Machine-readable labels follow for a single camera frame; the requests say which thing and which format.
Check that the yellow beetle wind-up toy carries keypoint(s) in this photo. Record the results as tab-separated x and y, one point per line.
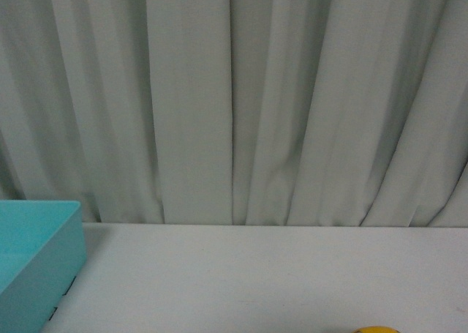
376	329

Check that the grey pleated curtain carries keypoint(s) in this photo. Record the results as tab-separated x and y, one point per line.
238	112

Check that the turquoise plastic storage box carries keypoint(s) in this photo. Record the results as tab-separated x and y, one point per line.
42	251

